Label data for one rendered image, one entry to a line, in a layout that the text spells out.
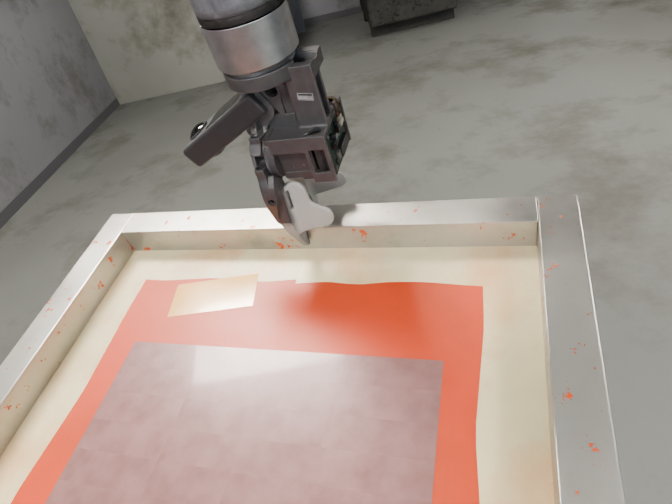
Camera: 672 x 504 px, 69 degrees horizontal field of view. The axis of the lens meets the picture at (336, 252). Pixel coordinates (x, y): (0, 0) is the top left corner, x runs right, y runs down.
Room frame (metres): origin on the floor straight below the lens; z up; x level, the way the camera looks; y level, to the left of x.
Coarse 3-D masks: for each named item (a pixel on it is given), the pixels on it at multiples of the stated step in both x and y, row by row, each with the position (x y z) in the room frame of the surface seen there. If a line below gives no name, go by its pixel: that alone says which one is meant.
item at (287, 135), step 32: (288, 64) 0.43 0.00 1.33; (320, 64) 0.44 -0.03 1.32; (256, 96) 0.45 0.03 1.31; (288, 96) 0.44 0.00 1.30; (320, 96) 0.43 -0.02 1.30; (256, 128) 0.46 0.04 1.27; (288, 128) 0.45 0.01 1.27; (320, 128) 0.43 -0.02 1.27; (256, 160) 0.45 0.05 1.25; (288, 160) 0.45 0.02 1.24; (320, 160) 0.43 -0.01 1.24
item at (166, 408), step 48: (144, 288) 0.50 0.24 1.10; (288, 288) 0.43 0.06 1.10; (144, 336) 0.42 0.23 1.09; (192, 336) 0.40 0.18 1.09; (240, 336) 0.38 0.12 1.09; (96, 384) 0.38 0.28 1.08; (144, 384) 0.36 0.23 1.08; (192, 384) 0.34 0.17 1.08; (240, 384) 0.32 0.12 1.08; (96, 432) 0.32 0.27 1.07; (144, 432) 0.31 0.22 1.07; (192, 432) 0.29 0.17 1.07; (240, 432) 0.28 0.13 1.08; (48, 480) 0.29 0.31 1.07; (96, 480) 0.27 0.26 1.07; (144, 480) 0.26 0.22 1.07; (192, 480) 0.25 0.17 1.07
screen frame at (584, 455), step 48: (96, 240) 0.58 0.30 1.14; (144, 240) 0.57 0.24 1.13; (192, 240) 0.54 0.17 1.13; (240, 240) 0.51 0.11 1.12; (288, 240) 0.49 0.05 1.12; (336, 240) 0.46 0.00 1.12; (384, 240) 0.44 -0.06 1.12; (432, 240) 0.42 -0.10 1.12; (480, 240) 0.40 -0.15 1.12; (528, 240) 0.38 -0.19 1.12; (576, 240) 0.34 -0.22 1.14; (96, 288) 0.51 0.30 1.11; (576, 288) 0.29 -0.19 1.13; (48, 336) 0.43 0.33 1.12; (576, 336) 0.24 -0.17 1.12; (0, 384) 0.38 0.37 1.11; (576, 384) 0.21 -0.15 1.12; (0, 432) 0.34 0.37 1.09; (576, 432) 0.18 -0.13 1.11; (576, 480) 0.15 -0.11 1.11
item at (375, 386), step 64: (320, 320) 0.37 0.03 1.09; (384, 320) 0.35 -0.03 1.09; (448, 320) 0.32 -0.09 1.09; (320, 384) 0.30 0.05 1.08; (384, 384) 0.28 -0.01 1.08; (448, 384) 0.26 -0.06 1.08; (256, 448) 0.26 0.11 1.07; (320, 448) 0.24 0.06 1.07; (384, 448) 0.22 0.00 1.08; (448, 448) 0.21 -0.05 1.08
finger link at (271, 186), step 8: (264, 160) 0.45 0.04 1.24; (256, 168) 0.44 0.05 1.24; (264, 168) 0.44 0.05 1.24; (264, 176) 0.44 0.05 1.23; (272, 176) 0.44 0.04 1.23; (264, 184) 0.44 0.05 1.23; (272, 184) 0.44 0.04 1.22; (280, 184) 0.45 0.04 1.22; (264, 192) 0.44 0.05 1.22; (272, 192) 0.43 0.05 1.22; (280, 192) 0.44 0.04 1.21; (264, 200) 0.44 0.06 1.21; (272, 200) 0.44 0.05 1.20; (280, 200) 0.44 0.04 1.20; (272, 208) 0.44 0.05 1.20; (280, 208) 0.44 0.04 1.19; (280, 216) 0.45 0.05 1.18; (288, 216) 0.44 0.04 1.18
